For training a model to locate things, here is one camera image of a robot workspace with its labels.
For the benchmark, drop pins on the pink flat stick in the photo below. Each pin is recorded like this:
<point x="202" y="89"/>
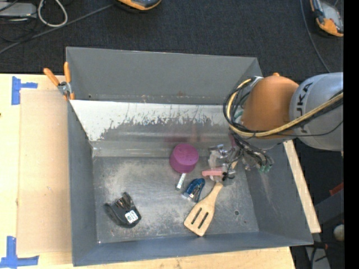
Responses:
<point x="210" y="173"/>

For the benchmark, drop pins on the grey metal bin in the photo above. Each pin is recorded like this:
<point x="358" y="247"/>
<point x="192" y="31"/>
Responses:
<point x="146" y="178"/>

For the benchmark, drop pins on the black plastic clip with label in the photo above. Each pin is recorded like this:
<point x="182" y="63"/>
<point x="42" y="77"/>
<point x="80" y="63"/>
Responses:
<point x="122" y="212"/>

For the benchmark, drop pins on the small white tube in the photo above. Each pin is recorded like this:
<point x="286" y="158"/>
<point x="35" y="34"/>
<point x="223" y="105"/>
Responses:
<point x="181" y="181"/>

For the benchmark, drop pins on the purple plastic cup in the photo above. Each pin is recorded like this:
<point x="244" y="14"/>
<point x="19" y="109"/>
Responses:
<point x="183" y="157"/>

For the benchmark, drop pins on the wooden slotted spatula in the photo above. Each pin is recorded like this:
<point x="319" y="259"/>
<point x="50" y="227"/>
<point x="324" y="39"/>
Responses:
<point x="199" y="217"/>

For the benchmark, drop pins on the blue stapler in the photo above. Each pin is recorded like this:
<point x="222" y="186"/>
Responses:
<point x="194" y="189"/>

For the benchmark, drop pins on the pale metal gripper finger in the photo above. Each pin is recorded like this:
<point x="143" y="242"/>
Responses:
<point x="229" y="173"/>
<point x="220" y="151"/>

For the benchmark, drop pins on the brown cardboard board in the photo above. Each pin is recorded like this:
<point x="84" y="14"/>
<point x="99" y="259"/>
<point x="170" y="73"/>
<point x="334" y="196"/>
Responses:
<point x="42" y="164"/>

